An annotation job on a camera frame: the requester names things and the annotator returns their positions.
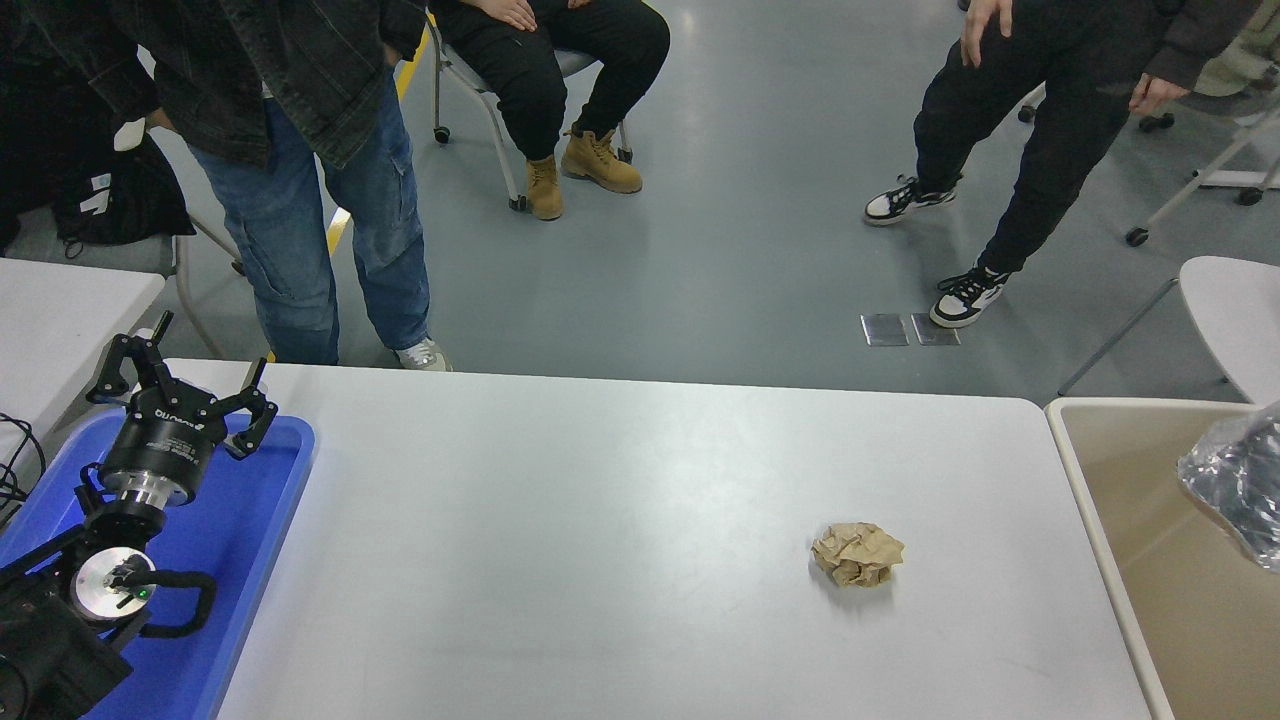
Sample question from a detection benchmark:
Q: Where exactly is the person's hand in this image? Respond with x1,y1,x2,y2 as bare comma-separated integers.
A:
1129,71,1192,117
959,0,1014,69

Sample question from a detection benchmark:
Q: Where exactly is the large pale bin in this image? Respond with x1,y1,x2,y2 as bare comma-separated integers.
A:
1043,397,1280,720

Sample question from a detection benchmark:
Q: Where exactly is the black cable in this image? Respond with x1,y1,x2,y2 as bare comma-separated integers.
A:
0,415,46,528

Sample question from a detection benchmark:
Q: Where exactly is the person's right hand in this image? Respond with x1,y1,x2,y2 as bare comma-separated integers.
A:
478,0,540,33

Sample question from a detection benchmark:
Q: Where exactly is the silver foil tray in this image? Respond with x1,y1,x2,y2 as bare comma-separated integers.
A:
1177,400,1280,574

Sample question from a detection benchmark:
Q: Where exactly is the cream coat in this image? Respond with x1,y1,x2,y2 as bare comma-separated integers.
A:
1195,10,1280,99

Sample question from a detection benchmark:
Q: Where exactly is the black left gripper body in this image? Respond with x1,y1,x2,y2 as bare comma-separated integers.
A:
100,383,229,493

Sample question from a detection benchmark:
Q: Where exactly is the white office chair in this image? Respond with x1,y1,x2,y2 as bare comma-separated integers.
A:
1125,60,1280,248

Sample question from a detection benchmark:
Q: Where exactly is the blue plastic tray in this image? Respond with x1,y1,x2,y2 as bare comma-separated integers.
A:
0,410,319,720

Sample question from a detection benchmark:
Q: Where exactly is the white round table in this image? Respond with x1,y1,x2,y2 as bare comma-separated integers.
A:
1057,255,1280,406

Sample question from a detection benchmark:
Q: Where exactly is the grey chair with armrest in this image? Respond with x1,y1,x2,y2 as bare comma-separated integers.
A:
0,105,251,363

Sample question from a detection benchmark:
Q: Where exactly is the white side table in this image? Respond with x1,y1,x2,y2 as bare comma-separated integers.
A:
0,258,166,471

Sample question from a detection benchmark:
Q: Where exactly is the black coat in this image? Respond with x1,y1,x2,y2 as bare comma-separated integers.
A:
0,0,194,259

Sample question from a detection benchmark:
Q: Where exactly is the person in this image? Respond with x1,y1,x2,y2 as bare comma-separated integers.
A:
864,0,1266,329
425,0,671,221
20,0,453,373

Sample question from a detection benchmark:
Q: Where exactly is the grey chair with castors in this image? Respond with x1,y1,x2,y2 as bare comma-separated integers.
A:
425,20,633,213

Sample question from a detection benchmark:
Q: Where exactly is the tan paper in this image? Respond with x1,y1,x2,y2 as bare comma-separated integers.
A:
810,521,906,589

